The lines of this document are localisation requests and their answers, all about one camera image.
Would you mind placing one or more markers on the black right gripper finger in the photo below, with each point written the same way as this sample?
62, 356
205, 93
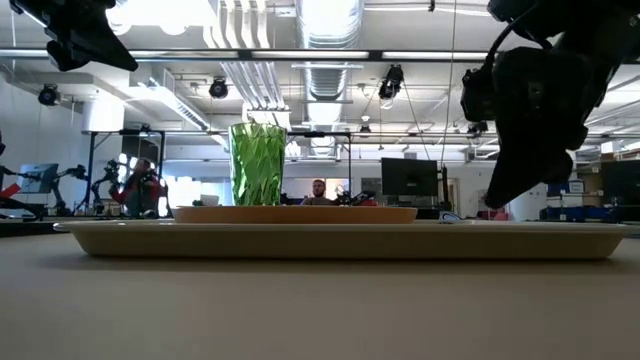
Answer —
525, 172

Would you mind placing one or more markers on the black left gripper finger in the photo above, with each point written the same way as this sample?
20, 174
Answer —
107, 52

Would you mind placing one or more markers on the green faceted cup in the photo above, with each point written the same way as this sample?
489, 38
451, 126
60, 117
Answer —
257, 165

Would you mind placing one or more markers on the beige plastic tray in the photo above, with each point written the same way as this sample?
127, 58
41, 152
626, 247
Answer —
340, 242

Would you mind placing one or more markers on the orange plate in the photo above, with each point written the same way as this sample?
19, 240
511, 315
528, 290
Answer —
295, 215

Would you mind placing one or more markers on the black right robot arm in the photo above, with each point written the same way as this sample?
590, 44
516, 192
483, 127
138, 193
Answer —
600, 30

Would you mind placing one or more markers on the black background robot arm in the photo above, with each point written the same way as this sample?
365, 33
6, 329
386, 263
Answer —
12, 200
357, 197
67, 177

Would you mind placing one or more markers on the blue storage bins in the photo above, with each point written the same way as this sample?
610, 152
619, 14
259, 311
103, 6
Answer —
575, 212

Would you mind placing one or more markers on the black ceiling spotlight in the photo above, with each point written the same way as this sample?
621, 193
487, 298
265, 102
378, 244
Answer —
477, 127
49, 95
218, 89
391, 82

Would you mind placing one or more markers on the small white blue object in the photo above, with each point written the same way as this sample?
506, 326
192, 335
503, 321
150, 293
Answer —
450, 217

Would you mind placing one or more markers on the dark wide screen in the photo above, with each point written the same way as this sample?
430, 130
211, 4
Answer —
620, 182

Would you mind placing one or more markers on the black flat monitor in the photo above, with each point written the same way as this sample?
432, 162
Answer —
409, 176

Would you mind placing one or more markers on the person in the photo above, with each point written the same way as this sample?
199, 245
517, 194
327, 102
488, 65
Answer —
140, 192
317, 192

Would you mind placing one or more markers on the tilted grey monitor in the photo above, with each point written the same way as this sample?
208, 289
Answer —
36, 178

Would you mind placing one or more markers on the overhead bar with light strips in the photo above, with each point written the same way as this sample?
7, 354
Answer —
310, 55

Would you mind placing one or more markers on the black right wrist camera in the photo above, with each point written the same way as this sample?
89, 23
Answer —
477, 95

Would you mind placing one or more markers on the black metal stand frame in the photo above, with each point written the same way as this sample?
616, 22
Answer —
348, 165
91, 170

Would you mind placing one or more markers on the silver ventilation duct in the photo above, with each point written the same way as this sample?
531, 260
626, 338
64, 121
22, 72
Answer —
327, 40

